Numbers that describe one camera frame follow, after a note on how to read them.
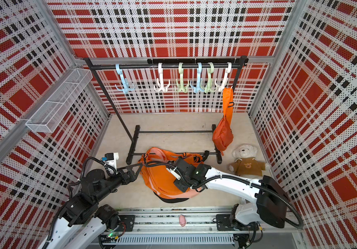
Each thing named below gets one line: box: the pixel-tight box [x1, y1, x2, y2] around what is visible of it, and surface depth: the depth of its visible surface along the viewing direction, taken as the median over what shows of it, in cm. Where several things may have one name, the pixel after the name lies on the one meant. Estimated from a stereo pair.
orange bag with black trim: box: [150, 189, 190, 203], surface depth 80 cm
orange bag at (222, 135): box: [212, 86, 235, 156], surface depth 78 cm
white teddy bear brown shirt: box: [228, 143, 271, 178], surface depth 88 cm
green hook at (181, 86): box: [174, 62, 190, 93], surface depth 69 cm
